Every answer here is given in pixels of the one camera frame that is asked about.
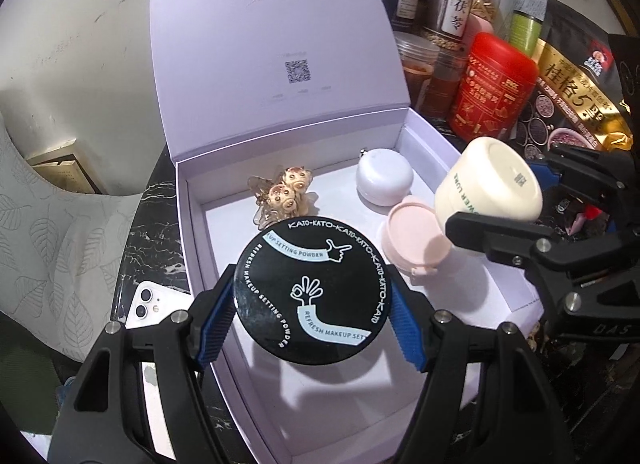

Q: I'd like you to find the white gift box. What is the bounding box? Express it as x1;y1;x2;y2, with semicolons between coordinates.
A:
149;0;546;464

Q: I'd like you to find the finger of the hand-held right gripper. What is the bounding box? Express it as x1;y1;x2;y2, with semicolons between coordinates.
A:
444;211;640;317
527;141;640;235

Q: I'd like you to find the black powder compact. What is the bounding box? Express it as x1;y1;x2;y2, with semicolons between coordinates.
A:
234;217;391;364

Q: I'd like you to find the small clear jar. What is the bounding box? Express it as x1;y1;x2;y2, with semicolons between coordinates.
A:
392;30;440;110

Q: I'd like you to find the white round case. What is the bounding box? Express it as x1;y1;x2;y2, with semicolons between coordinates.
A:
356;148;415;206

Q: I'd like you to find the leaf patterned chair cushion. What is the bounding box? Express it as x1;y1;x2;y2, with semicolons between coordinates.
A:
0;129;146;335

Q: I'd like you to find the bear hair clip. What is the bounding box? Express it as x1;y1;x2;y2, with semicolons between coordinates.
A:
246;165;317;232

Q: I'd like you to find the green can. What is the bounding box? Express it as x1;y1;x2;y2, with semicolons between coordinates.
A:
507;12;543;58

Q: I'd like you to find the cream jar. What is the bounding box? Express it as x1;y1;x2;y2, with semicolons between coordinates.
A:
434;137;544;225

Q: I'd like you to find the pink round case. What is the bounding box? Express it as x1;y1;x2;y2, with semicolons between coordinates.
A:
378;195;453;282

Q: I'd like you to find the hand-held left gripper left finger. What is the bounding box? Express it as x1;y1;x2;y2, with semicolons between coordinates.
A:
47;269;238;464

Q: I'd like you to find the gold frame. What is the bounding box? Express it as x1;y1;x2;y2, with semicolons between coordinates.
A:
25;139;108;195

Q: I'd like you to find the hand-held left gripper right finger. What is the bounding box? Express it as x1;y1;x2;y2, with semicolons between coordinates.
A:
390;277;576;464

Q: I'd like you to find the green seat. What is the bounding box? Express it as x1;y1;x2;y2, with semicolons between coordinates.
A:
0;324;66;425

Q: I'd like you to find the red canister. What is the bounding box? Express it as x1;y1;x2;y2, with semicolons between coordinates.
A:
447;32;538;142

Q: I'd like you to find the white smartphone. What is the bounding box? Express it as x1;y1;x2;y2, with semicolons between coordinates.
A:
122;280;195;395

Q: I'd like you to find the black and gold bag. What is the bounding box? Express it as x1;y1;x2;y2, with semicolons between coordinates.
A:
515;0;633;155

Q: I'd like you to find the white label jar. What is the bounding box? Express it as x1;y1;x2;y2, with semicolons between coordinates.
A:
424;0;480;45

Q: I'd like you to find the amber jar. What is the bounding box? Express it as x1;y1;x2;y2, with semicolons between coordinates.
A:
425;42;471;117

